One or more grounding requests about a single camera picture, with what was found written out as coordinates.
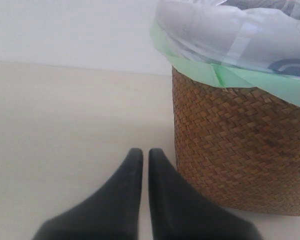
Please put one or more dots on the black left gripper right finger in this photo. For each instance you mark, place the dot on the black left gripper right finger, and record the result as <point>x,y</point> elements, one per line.
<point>179,212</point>

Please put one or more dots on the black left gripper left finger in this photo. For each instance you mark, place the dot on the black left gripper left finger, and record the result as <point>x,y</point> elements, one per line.
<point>111,213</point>

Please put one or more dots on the woven brown wicker basket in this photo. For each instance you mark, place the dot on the woven brown wicker basket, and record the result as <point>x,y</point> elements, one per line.
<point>239,147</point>

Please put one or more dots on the white plastic bin liner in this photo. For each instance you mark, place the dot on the white plastic bin liner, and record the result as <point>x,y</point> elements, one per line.
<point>233,43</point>

